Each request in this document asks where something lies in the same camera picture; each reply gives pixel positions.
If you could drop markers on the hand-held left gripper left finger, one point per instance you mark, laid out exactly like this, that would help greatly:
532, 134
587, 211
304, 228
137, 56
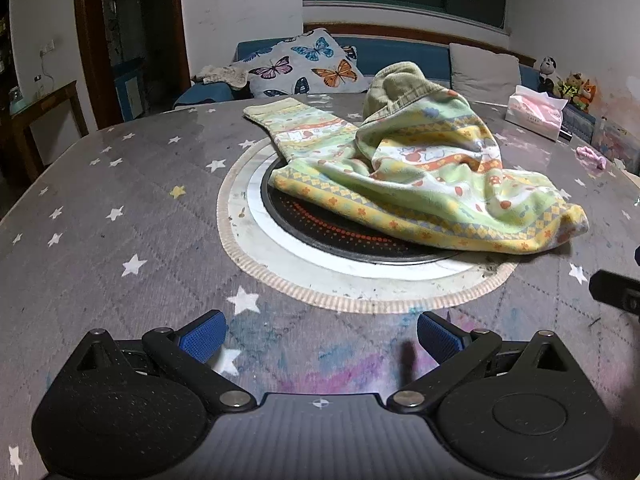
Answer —
204, 336

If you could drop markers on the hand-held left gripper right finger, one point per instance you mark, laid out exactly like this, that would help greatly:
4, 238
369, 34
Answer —
438, 337

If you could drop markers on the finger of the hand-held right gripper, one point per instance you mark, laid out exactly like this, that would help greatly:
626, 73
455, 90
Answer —
617, 294

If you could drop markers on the green patterned children's garment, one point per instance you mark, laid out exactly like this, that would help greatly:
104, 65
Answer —
425, 175

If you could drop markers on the small pink cloth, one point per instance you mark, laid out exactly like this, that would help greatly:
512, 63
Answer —
592, 156

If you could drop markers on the grey star tablecloth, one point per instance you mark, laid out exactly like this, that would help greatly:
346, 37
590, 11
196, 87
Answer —
125, 220

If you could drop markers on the clear plastic storage box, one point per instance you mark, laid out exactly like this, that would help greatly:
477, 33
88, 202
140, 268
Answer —
617, 140

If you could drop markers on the round black cooktop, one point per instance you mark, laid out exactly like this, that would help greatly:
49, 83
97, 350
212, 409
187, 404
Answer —
320, 230

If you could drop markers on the pink tissue pack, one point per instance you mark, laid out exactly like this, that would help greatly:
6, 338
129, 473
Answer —
535, 112

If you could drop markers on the orange plush toy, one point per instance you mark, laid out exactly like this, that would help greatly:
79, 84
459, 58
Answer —
587, 95

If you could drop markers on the yellow green plush toy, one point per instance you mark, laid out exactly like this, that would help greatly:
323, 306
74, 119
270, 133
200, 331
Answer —
570, 87

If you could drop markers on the panda plush toy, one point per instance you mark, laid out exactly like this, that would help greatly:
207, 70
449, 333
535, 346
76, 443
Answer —
547, 72

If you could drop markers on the beige crumpled cloth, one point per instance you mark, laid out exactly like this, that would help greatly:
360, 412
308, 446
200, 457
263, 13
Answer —
220, 74

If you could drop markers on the grey pillow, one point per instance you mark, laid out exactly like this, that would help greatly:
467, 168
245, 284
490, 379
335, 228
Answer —
482, 67

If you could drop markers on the blue sofa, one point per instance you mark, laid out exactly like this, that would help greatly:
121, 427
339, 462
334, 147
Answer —
400, 55

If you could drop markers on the brown wooden side table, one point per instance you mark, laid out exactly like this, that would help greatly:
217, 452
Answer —
30, 110

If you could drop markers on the butterfly print pillow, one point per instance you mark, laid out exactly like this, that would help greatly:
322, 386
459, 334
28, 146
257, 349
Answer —
310, 62

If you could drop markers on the brown wooden door frame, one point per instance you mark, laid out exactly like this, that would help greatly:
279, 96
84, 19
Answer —
85, 35

